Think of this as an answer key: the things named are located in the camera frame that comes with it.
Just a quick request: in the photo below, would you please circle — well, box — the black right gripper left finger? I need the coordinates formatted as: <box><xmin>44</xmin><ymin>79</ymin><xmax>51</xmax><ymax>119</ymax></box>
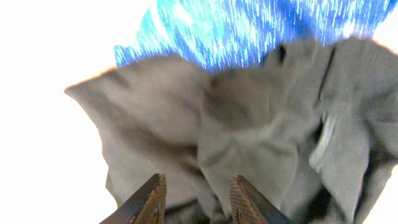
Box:
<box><xmin>100</xmin><ymin>174</ymin><xmax>167</xmax><ymax>224</ymax></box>

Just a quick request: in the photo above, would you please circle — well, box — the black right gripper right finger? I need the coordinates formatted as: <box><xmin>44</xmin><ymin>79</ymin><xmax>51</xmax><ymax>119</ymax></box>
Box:
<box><xmin>229</xmin><ymin>175</ymin><xmax>292</xmax><ymax>224</ymax></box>

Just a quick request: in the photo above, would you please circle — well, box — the black cloth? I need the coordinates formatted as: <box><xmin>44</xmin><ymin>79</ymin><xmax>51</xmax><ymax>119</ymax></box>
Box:
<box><xmin>65</xmin><ymin>57</ymin><xmax>224</xmax><ymax>223</ymax></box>
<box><xmin>198</xmin><ymin>37</ymin><xmax>397</xmax><ymax>223</ymax></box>

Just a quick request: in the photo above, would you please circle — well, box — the shiny blue green cloth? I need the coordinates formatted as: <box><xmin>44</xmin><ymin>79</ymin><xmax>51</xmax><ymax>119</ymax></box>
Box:
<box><xmin>114</xmin><ymin>0</ymin><xmax>397</xmax><ymax>70</ymax></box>

